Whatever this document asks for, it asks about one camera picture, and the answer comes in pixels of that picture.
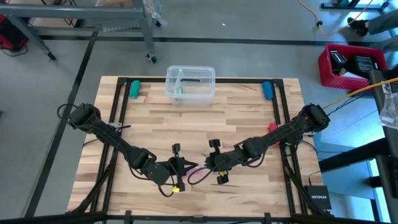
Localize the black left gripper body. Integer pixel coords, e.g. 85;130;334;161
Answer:
146;142;187;193

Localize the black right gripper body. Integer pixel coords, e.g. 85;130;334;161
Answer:
204;139;234;185

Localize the clear plastic storage bin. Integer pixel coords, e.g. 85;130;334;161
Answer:
164;65;216;108

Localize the red plastic crate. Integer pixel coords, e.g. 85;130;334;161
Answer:
317;42;389;91

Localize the black device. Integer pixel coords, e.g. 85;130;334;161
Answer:
328;49;348;72
353;55;379;75

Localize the white paper sheet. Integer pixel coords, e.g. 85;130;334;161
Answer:
341;70;368;80

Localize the cardboard box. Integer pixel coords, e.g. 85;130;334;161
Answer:
95;0;135;9

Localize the black computer desk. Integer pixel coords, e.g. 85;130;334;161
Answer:
318;68;398;218

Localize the crumpled clear plastic sheet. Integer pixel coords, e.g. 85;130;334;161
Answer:
377;89;398;131

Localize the grey metal cart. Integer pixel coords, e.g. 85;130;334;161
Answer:
0;0;169;65

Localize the red black tool case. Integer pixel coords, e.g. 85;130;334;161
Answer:
0;14;29;52

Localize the person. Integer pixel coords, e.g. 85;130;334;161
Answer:
346;9;398;37

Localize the thick black cable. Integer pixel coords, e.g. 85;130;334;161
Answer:
187;166;215;186

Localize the black aluminium table frame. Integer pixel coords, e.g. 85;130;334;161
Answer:
0;77;398;224

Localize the green clamp handle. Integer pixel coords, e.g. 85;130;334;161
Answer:
129;80;142;100

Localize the blue clamp handle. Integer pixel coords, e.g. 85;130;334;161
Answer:
262;80;275;101

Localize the black Netgear network switch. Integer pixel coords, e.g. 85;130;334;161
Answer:
303;185;333;211

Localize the yellow hanging cable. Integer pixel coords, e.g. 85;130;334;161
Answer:
322;77;398;110

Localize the yellow floor extension cable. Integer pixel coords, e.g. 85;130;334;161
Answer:
297;0;374;36

